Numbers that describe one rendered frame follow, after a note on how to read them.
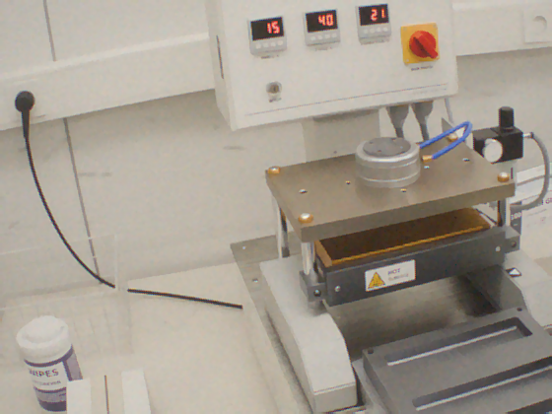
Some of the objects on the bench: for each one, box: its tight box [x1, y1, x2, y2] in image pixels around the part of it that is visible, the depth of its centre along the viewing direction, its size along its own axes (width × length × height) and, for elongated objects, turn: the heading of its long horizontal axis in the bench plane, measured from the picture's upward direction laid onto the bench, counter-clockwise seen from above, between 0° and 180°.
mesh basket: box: [0, 233, 134, 375], centre depth 134 cm, size 22×26×13 cm
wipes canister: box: [16, 315, 83, 414], centre depth 114 cm, size 9×9×15 cm
